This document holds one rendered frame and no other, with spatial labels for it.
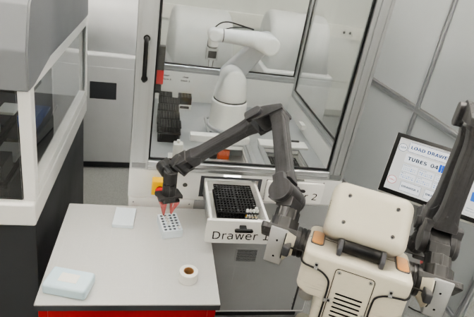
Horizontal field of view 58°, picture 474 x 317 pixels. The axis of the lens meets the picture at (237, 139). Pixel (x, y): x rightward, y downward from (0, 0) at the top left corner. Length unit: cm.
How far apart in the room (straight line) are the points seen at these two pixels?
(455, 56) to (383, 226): 213
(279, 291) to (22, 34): 180
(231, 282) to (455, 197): 142
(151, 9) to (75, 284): 102
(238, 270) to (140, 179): 75
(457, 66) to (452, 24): 30
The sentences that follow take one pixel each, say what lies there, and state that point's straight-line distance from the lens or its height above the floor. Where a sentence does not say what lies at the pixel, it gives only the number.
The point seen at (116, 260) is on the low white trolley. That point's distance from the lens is 175.
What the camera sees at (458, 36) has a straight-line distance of 317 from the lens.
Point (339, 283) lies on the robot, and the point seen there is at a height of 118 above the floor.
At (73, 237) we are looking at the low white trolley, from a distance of 187.
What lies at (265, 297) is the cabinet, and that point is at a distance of 253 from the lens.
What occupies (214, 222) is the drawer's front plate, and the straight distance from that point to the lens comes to 171.
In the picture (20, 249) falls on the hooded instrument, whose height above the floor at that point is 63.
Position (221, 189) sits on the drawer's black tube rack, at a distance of 196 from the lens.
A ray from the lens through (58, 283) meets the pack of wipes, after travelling 162.
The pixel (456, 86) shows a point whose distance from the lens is 311.
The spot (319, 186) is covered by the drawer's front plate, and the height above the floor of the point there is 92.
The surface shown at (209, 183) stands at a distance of 202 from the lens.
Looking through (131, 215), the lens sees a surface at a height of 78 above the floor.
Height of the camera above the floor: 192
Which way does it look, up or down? 25 degrees down
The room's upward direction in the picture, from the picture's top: 10 degrees clockwise
